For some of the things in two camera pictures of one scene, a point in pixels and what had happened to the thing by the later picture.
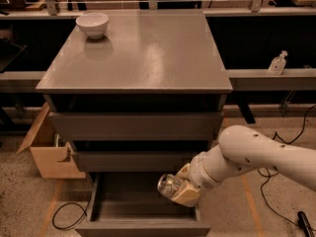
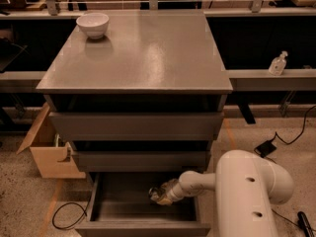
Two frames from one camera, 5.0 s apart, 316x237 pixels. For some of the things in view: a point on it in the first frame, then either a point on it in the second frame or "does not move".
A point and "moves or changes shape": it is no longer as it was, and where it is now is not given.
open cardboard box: (53, 162) does not move
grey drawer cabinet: (148, 95) does not move
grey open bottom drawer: (129, 204) does not move
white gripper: (201, 172) -> (171, 193)
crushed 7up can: (168, 185) moves or changes shape
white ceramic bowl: (94, 25) does not move
